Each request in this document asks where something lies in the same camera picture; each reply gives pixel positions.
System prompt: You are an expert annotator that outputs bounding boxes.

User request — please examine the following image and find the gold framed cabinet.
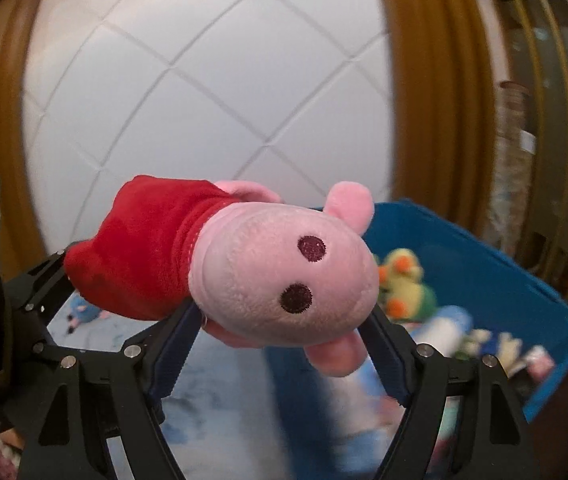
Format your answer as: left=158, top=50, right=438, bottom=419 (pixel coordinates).
left=481, top=0, right=568, bottom=301

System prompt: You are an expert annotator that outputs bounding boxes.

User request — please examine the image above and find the white cardboard tube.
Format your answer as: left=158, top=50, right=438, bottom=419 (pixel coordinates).
left=411, top=305, right=473, bottom=361

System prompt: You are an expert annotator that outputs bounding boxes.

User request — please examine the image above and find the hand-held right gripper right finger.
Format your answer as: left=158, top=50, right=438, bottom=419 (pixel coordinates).
left=359, top=305, right=537, bottom=480

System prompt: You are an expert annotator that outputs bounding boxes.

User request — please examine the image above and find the pig plush blue shirt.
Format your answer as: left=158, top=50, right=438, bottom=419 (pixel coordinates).
left=66, top=294, right=112, bottom=335

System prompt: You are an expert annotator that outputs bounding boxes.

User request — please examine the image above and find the small bear blue dress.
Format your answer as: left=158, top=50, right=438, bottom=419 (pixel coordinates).
left=464, top=330, right=522, bottom=376

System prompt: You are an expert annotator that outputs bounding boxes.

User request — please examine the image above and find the blue plastic crate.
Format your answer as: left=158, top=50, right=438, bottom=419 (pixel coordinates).
left=264, top=199, right=568, bottom=480

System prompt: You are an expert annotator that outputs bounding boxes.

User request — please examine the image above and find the pig plush red dress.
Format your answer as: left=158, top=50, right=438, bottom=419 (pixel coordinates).
left=64, top=175, right=379, bottom=378

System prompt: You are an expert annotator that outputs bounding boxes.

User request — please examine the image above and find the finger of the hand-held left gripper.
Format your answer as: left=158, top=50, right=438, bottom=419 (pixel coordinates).
left=1, top=247, right=82, bottom=361

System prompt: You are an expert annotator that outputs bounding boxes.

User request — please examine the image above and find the green yellow plush toy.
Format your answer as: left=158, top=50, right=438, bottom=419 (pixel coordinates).
left=376, top=249, right=438, bottom=322

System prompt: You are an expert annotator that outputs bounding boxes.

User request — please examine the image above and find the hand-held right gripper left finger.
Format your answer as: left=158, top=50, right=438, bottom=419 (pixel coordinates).
left=16, top=305, right=202, bottom=480

